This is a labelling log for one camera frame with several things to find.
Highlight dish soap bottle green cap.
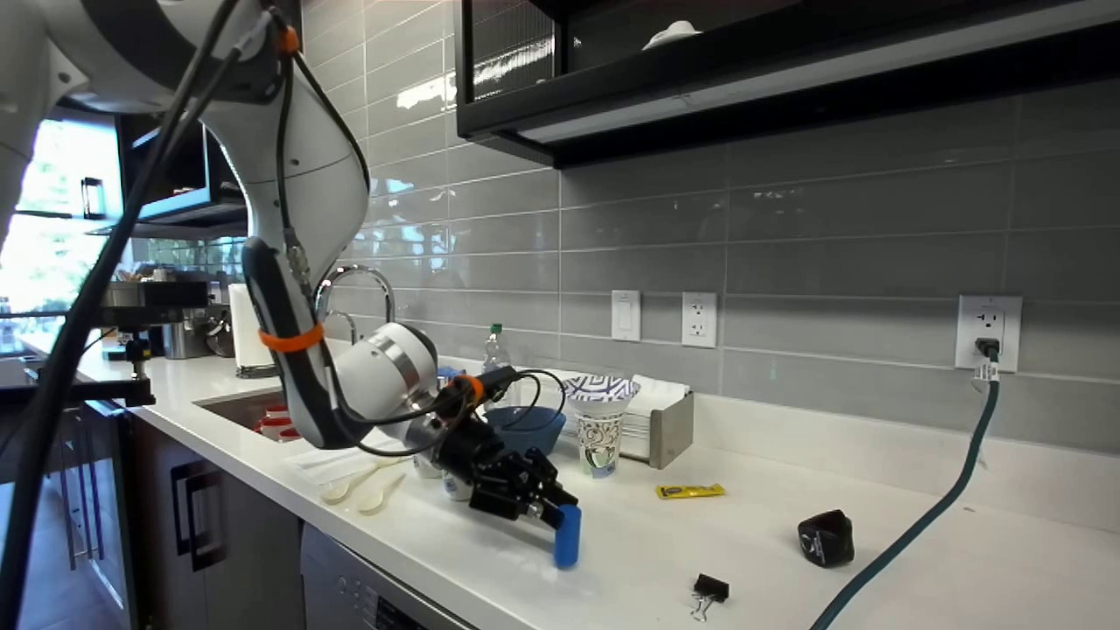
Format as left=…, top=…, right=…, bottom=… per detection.
left=484, top=322, right=512, bottom=371

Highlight black upper cabinet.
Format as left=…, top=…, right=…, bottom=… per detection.
left=455, top=0, right=1120, bottom=167

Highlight blue bowl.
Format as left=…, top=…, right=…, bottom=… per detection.
left=487, top=406, right=563, bottom=455

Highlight yellow packet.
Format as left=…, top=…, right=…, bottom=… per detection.
left=657, top=483, right=724, bottom=500

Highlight patterned cup with plate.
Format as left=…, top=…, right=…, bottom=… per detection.
left=567, top=374, right=641, bottom=477

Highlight black binder clip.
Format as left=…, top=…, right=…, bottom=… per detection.
left=689, top=575, right=729, bottom=618

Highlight white plastic spoons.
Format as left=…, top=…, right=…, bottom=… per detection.
left=322, top=462, right=406, bottom=516

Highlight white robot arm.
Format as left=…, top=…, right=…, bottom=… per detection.
left=0, top=0, right=578, bottom=527

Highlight white wall outlet middle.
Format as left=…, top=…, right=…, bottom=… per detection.
left=683, top=293, right=719, bottom=348

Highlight small black round object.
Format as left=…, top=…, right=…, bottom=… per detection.
left=799, top=510, right=855, bottom=567

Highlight white wall outlet with plug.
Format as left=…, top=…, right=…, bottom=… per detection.
left=952, top=293, right=1021, bottom=371

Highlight chrome sink faucet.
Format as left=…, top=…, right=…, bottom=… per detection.
left=315, top=261, right=395, bottom=344

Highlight red cups in sink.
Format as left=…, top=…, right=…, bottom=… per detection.
left=256, top=402, right=299, bottom=442

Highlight green power cable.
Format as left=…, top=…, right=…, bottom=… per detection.
left=809, top=367, right=1005, bottom=630

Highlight white light switch plate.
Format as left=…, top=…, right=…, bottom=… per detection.
left=613, top=289, right=641, bottom=338

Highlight black coffee machine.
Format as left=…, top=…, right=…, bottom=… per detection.
left=89, top=272, right=217, bottom=360

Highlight blue block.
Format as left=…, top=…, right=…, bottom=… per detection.
left=554, top=503, right=580, bottom=570

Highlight paper towel roll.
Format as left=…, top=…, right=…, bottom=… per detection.
left=229, top=282, right=272, bottom=374

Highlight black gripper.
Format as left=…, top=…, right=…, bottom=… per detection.
left=437, top=411, right=578, bottom=527

